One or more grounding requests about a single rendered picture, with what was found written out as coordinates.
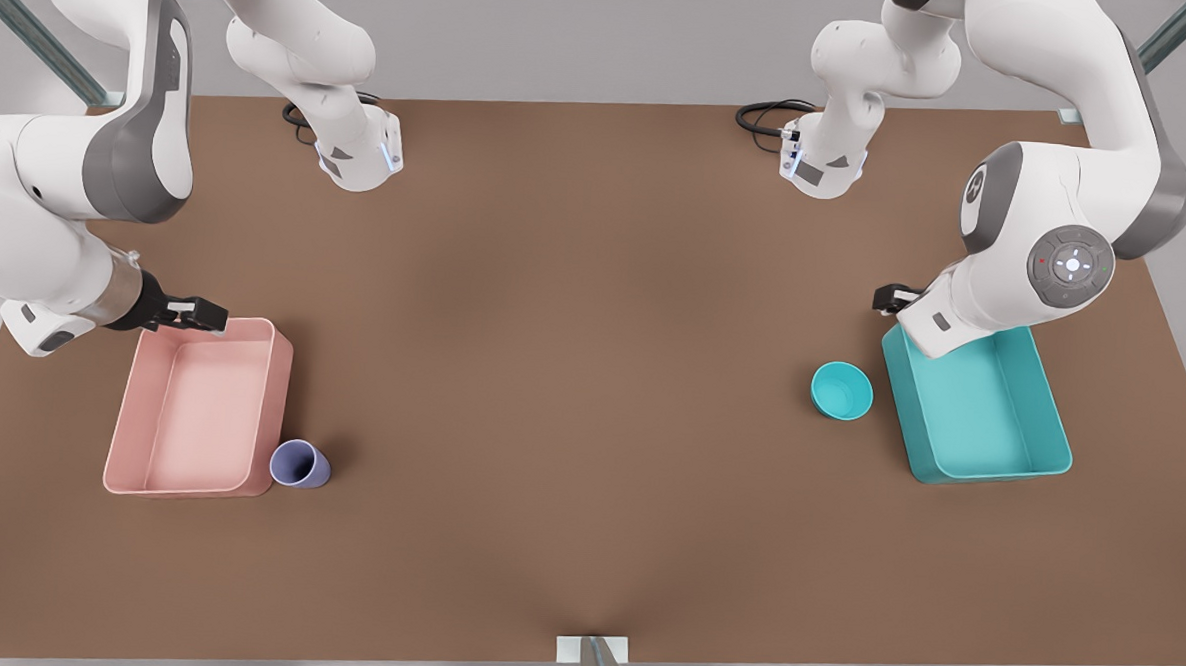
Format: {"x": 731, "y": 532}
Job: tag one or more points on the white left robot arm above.
{"x": 1046, "y": 263}

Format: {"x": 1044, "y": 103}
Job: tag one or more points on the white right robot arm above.
{"x": 131, "y": 143}

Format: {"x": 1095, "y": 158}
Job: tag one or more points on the pink rectangular box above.
{"x": 199, "y": 411}

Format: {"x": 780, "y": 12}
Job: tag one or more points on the teal bowl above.
{"x": 841, "y": 391}

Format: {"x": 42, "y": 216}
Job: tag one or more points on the teal rectangular box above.
{"x": 980, "y": 405}

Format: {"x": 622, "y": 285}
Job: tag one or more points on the purple cup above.
{"x": 299, "y": 463}

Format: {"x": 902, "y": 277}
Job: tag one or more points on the silver frame post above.
{"x": 36, "y": 33}
{"x": 1171, "y": 38}
{"x": 599, "y": 664}

